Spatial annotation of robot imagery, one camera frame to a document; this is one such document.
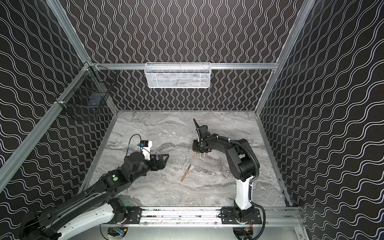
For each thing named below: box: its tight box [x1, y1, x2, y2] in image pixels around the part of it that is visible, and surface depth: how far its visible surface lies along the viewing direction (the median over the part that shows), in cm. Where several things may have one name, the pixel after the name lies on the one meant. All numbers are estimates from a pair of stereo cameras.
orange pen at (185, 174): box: [180, 164, 192, 183], surface depth 90 cm
